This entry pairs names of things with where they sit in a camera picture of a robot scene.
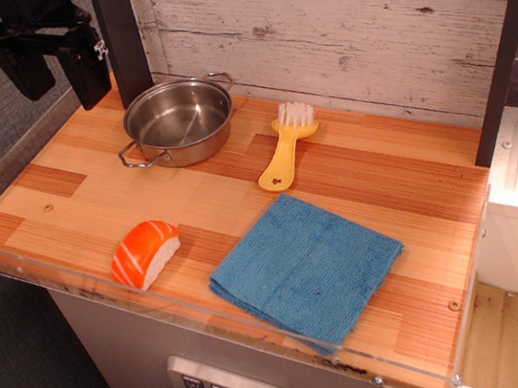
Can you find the grey cabinet with button panel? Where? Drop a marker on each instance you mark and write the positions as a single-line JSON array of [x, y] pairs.
[[136, 350]]

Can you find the blue folded cloth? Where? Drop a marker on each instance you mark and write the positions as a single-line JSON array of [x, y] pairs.
[[307, 271]]

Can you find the clear acrylic edge guard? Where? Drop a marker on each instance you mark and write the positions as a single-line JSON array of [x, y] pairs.
[[412, 330]]

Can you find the dark vertical post right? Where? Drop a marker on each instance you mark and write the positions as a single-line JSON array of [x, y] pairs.
[[497, 97]]

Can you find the yellow brush with white bristles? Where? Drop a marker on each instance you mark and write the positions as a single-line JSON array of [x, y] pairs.
[[295, 121]]

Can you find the orange salmon sushi toy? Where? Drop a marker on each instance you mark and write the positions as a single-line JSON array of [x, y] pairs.
[[143, 253]]

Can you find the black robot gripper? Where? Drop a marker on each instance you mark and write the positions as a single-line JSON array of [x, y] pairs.
[[30, 28]]

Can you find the dark vertical post left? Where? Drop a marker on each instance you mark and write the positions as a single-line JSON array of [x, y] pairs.
[[119, 28]]

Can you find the stainless steel pot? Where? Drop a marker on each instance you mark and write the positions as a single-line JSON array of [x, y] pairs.
[[179, 122]]

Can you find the dark vertical post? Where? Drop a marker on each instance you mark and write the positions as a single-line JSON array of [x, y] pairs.
[[119, 28], [497, 97]]

